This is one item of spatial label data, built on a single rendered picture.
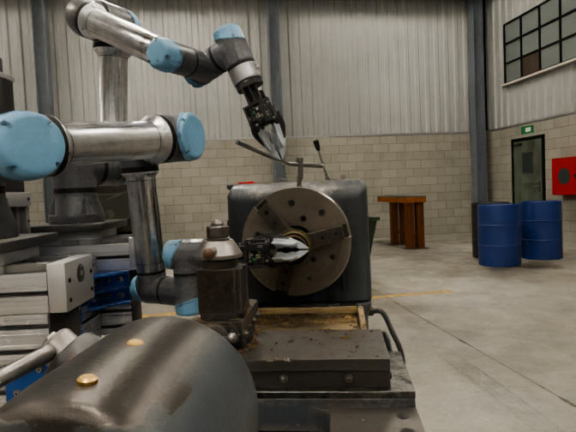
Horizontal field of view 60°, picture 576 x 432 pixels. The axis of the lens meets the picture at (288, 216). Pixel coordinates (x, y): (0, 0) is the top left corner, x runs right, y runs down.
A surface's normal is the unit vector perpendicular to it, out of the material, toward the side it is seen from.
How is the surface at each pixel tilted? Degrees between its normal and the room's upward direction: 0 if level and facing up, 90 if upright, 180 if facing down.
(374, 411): 0
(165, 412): 38
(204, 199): 90
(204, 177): 90
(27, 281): 90
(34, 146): 91
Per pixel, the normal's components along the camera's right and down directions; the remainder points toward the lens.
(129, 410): 0.46, -0.88
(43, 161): 0.80, 0.00
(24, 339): 0.02, 0.05
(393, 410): -0.04, -1.00
